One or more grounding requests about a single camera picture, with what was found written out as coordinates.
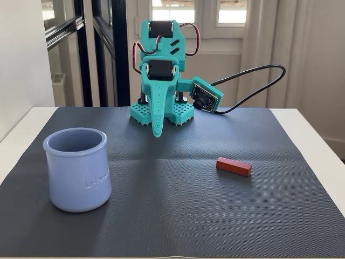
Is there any teal gripper with servo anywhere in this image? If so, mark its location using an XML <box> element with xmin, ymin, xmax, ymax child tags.
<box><xmin>139</xmin><ymin>55</ymin><xmax>181</xmax><ymax>139</ymax></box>

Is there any red wooden block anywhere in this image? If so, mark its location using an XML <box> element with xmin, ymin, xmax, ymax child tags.
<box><xmin>215</xmin><ymin>156</ymin><xmax>252</xmax><ymax>178</ymax></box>

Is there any teal perforated robot base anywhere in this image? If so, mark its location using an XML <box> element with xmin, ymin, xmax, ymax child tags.
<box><xmin>129</xmin><ymin>100</ymin><xmax>195</xmax><ymax>127</ymax></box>

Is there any black framed glass door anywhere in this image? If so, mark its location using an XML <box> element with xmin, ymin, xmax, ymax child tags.
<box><xmin>43</xmin><ymin>0</ymin><xmax>131</xmax><ymax>107</ymax></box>

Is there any white framed window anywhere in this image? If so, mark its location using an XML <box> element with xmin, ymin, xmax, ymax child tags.
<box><xmin>147</xmin><ymin>0</ymin><xmax>250</xmax><ymax>56</ymax></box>

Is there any dark grey textured mat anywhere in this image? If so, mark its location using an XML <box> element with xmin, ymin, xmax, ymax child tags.
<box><xmin>0</xmin><ymin>106</ymin><xmax>345</xmax><ymax>259</ymax></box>

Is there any blue plastic cup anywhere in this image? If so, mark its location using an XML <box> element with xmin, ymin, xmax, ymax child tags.
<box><xmin>42</xmin><ymin>127</ymin><xmax>112</xmax><ymax>213</ymax></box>

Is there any white curtain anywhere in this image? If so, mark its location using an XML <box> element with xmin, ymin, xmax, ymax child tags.
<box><xmin>241</xmin><ymin>0</ymin><xmax>345</xmax><ymax>152</ymax></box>

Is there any wrist camera in teal mount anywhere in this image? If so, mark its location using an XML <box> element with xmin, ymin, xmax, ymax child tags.
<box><xmin>176</xmin><ymin>76</ymin><xmax>224</xmax><ymax>113</ymax></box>

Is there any red white black servo cable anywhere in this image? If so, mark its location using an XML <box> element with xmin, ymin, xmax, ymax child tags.
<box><xmin>178</xmin><ymin>22</ymin><xmax>202</xmax><ymax>58</ymax></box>
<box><xmin>132</xmin><ymin>41</ymin><xmax>148</xmax><ymax>75</ymax></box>

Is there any black camera cable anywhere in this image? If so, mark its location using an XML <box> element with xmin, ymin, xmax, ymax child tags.
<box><xmin>209</xmin><ymin>64</ymin><xmax>287</xmax><ymax>115</ymax></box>

